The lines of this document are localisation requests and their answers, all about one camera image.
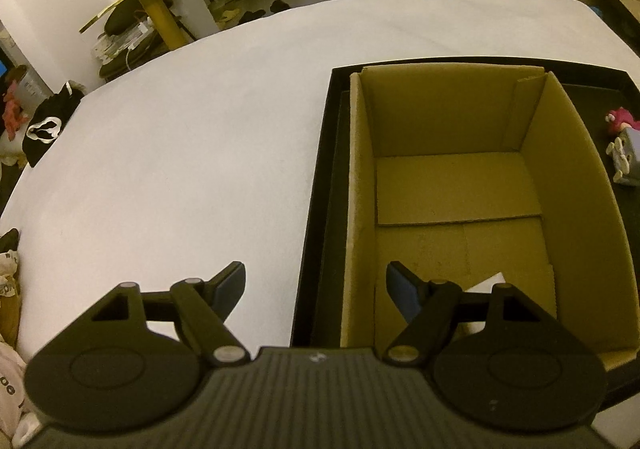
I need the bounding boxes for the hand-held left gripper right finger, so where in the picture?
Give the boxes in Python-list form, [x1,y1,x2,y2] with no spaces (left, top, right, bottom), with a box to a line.
[382,260,551,366]

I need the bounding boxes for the pink toy dinosaur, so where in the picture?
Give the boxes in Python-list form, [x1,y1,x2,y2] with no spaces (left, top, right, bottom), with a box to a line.
[605,108,637,135]

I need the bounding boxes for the black picture frame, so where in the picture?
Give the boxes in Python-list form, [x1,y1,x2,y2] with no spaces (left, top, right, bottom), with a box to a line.
[592,0,640,51]

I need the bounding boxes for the grey toy figure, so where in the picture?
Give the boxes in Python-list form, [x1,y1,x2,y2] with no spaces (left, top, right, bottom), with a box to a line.
[605,126,640,186]

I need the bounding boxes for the pink plush toy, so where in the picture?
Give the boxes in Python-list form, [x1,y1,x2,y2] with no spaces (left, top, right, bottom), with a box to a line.
[2,78,31,141]

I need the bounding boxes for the black bag with white print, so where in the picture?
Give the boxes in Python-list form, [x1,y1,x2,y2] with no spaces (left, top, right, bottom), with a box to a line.
[22,81,87,168]

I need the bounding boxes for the black shallow tray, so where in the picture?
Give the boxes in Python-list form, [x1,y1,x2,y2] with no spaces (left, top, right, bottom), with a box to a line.
[290,56,640,412]

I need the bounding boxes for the brown cardboard box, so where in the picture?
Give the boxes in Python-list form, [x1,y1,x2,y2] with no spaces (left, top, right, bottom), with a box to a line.
[340,63,640,372]

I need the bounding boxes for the pile of clothes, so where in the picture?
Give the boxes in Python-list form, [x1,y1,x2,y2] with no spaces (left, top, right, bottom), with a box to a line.
[0,228,41,449]

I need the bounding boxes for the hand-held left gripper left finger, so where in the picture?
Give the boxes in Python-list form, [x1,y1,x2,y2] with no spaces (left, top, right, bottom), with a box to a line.
[90,261,252,368]

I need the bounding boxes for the white paper slip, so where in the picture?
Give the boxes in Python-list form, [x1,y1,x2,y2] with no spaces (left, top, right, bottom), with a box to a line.
[461,271,507,336]

